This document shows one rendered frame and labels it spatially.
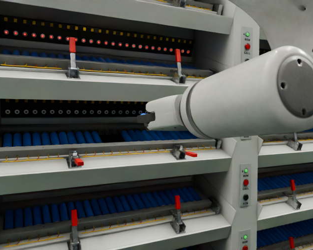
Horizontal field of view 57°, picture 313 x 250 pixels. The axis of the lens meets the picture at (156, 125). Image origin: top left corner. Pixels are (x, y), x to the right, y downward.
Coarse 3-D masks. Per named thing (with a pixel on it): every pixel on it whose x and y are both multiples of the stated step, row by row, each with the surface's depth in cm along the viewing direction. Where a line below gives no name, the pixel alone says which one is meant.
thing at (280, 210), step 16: (272, 176) 108; (288, 176) 109; (304, 176) 112; (272, 192) 96; (288, 192) 100; (304, 192) 104; (272, 208) 92; (288, 208) 93; (304, 208) 95; (272, 224) 90
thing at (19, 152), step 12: (72, 144) 67; (84, 144) 68; (96, 144) 69; (108, 144) 70; (120, 144) 71; (132, 144) 72; (144, 144) 74; (156, 144) 75; (168, 144) 77; (180, 144) 78; (192, 144) 80; (204, 144) 82; (0, 156) 60; (12, 156) 61; (24, 156) 62; (36, 156) 63; (48, 156) 63; (84, 156) 66; (96, 156) 67
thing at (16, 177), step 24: (24, 120) 72; (48, 120) 75; (72, 120) 77; (96, 120) 80; (120, 120) 83; (0, 144) 67; (216, 144) 84; (0, 168) 58; (24, 168) 60; (48, 168) 61; (72, 168) 63; (96, 168) 64; (120, 168) 67; (144, 168) 70; (168, 168) 73; (192, 168) 76; (216, 168) 80; (0, 192) 58
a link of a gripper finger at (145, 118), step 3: (147, 114) 47; (150, 114) 47; (153, 114) 46; (138, 117) 48; (141, 117) 48; (144, 117) 48; (147, 117) 47; (150, 117) 47; (153, 117) 46; (138, 120) 48; (141, 120) 48; (144, 120) 48; (147, 120) 47; (150, 120) 47; (153, 120) 46
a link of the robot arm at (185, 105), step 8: (200, 80) 39; (192, 88) 38; (184, 96) 39; (184, 104) 38; (184, 112) 38; (184, 120) 39; (192, 120) 37; (192, 128) 38; (200, 136) 39; (208, 136) 38
